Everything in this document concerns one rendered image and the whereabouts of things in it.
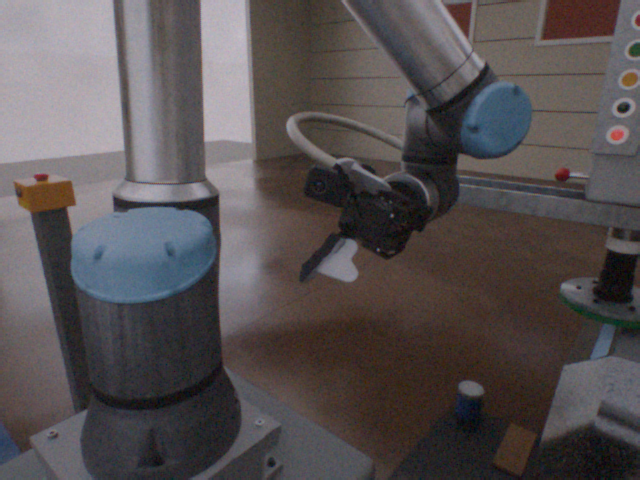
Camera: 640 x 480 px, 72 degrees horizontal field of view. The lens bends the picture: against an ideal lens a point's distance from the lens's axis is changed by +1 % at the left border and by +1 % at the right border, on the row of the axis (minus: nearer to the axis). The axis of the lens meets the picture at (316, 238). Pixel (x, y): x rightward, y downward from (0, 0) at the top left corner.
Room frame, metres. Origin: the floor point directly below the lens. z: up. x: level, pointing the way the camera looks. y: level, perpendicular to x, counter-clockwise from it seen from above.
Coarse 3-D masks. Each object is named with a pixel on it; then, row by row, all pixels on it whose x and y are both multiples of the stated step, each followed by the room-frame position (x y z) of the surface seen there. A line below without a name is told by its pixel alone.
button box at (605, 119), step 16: (624, 0) 0.90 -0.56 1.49; (624, 16) 0.89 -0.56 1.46; (624, 32) 0.89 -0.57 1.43; (624, 48) 0.89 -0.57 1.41; (608, 64) 0.90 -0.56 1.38; (624, 64) 0.88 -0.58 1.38; (608, 80) 0.89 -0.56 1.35; (608, 96) 0.89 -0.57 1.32; (624, 96) 0.88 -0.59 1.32; (608, 112) 0.89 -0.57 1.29; (608, 128) 0.89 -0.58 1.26; (592, 144) 0.90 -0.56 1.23; (608, 144) 0.88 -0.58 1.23; (624, 144) 0.87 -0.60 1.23
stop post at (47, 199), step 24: (24, 192) 1.20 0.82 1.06; (48, 192) 1.22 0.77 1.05; (72, 192) 1.27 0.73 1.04; (48, 216) 1.23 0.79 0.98; (48, 240) 1.22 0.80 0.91; (48, 264) 1.21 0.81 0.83; (48, 288) 1.25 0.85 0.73; (72, 288) 1.24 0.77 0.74; (72, 312) 1.23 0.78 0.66; (72, 336) 1.22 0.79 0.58; (72, 360) 1.21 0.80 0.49; (72, 384) 1.23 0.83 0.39
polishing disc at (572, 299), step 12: (588, 288) 0.99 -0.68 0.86; (636, 288) 0.99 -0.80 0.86; (564, 300) 0.95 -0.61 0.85; (576, 300) 0.93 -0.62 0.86; (588, 300) 0.93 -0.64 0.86; (600, 300) 0.93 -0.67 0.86; (612, 300) 0.92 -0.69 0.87; (624, 300) 0.91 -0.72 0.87; (636, 300) 0.93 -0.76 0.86; (576, 312) 0.91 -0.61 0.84; (588, 312) 0.89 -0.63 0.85; (600, 312) 0.88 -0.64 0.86; (612, 312) 0.87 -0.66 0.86; (624, 312) 0.87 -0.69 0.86; (636, 312) 0.87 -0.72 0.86; (612, 324) 0.86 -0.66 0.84; (624, 324) 0.85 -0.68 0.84; (636, 324) 0.84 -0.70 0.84
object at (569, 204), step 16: (464, 176) 1.19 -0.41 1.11; (464, 192) 1.08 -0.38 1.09; (480, 192) 1.06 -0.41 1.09; (496, 192) 1.04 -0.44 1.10; (512, 192) 1.02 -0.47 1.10; (528, 192) 1.11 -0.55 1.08; (544, 192) 1.09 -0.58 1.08; (560, 192) 1.07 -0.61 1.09; (576, 192) 1.05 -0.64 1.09; (496, 208) 1.04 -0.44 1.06; (512, 208) 1.02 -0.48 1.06; (528, 208) 1.00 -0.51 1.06; (544, 208) 0.99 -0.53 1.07; (560, 208) 0.97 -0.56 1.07; (576, 208) 0.96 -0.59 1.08; (592, 208) 0.94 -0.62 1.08; (608, 208) 0.93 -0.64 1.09; (624, 208) 0.91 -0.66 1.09; (608, 224) 0.92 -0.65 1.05; (624, 224) 0.91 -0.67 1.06
